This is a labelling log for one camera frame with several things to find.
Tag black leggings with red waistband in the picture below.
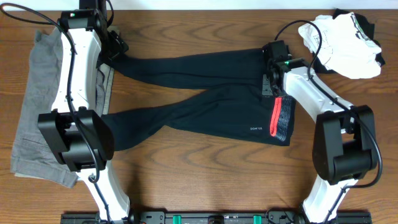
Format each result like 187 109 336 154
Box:
103 49 295 151

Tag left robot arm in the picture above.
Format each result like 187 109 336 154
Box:
38 0 130 223

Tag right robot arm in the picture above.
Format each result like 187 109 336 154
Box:
262 40 381 223

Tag beige shorts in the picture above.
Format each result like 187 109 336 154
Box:
13 24 121 181

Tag white printed t-shirt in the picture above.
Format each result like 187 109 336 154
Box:
297 12 382 80

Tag grey cargo shorts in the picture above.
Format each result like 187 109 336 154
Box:
9 27 106 189

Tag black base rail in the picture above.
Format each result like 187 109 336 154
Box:
60 210 373 224

